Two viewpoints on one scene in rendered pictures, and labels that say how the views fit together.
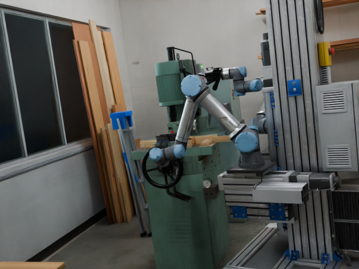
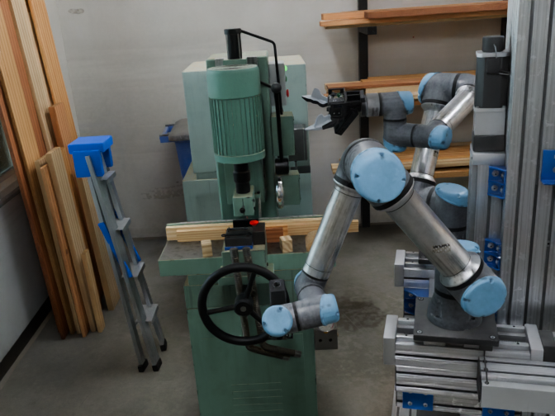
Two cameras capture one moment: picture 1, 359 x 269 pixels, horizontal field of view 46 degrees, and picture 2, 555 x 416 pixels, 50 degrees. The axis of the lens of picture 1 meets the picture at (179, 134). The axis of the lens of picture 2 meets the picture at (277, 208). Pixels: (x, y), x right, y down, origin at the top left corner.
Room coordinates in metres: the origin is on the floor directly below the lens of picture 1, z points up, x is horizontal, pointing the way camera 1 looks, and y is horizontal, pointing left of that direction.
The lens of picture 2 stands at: (1.12, 0.51, 1.71)
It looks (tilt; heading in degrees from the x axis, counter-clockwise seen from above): 20 degrees down; 343
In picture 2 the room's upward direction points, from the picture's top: 4 degrees counter-clockwise
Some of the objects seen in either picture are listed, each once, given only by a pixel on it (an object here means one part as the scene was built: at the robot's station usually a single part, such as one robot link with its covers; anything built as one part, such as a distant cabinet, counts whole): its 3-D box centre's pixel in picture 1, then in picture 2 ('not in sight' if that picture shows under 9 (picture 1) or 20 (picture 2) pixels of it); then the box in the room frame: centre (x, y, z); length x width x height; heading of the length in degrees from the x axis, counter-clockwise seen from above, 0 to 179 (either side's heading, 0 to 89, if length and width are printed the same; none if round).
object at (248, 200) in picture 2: (175, 127); (244, 202); (3.07, 0.02, 1.03); 0.14 x 0.07 x 0.09; 161
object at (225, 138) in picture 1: (186, 141); (267, 230); (3.03, -0.04, 0.92); 0.65 x 0.02 x 0.04; 71
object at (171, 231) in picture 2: (177, 141); (249, 229); (3.07, 0.02, 0.93); 0.60 x 0.02 x 0.05; 71
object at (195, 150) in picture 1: (173, 151); (248, 257); (2.95, 0.06, 0.87); 0.61 x 0.30 x 0.06; 71
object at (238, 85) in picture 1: (241, 87); (399, 134); (2.80, -0.45, 1.27); 0.11 x 0.08 x 0.11; 34
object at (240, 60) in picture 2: (171, 58); (234, 54); (3.19, -0.01, 1.54); 0.08 x 0.08 x 0.17; 71
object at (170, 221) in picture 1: (189, 211); (258, 347); (3.17, -0.01, 0.36); 0.58 x 0.45 x 0.71; 161
